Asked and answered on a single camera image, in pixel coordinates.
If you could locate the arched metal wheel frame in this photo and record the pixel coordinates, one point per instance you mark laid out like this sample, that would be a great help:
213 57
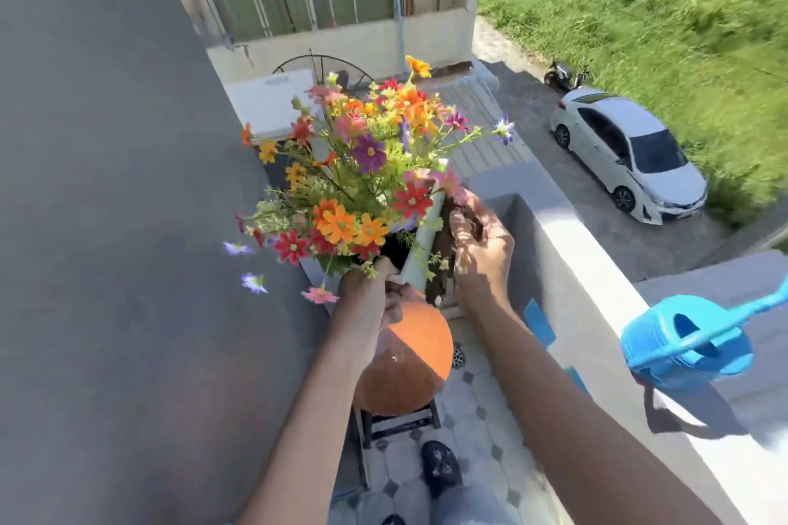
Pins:
320 66

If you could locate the blue plastic watering can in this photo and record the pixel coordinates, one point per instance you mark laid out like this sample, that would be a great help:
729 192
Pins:
689 346

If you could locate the person's left thumb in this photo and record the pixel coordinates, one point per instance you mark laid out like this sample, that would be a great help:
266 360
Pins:
400 299

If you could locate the blue tape patch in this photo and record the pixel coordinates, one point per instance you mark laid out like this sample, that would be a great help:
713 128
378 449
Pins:
578 382
540 324

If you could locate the person's left hand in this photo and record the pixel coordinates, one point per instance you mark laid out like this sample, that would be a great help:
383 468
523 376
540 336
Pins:
364 303

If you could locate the white flat box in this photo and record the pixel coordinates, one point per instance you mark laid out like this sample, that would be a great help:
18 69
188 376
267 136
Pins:
271 103

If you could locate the pale green flower pot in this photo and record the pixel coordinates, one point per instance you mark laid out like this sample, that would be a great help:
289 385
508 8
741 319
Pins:
425 241

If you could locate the green grass field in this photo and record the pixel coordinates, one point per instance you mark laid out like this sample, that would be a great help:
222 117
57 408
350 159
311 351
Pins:
665 26

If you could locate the person's right hand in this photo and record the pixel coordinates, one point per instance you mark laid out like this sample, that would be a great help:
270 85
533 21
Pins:
483 263

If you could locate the black metal stool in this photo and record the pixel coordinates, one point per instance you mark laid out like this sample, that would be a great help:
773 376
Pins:
400 425

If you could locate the person's left forearm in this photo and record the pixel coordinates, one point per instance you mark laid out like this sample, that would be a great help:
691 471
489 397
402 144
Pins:
311 420

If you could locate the round metal floor drain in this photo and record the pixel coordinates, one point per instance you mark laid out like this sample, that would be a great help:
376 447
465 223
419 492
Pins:
458 356

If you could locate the white car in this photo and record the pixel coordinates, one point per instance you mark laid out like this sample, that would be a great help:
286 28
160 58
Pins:
628 152

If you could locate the black shoe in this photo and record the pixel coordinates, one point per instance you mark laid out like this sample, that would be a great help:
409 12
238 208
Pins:
440 466
393 521

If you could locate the person's right forearm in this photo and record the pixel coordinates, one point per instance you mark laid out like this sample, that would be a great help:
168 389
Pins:
572 420

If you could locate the black motor scooter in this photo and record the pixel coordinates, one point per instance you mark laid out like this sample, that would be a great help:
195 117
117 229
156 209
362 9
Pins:
561 75

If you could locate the round orange clay pot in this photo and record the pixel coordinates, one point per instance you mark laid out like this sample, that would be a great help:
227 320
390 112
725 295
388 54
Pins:
412 361

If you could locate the person's right fingers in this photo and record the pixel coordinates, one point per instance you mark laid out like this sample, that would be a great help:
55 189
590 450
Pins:
474 222

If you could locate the brown soil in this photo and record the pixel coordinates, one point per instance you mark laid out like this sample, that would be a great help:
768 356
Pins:
442 260

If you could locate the colourful artificial flower bunch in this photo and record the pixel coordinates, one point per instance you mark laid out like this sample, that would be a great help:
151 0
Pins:
363 174

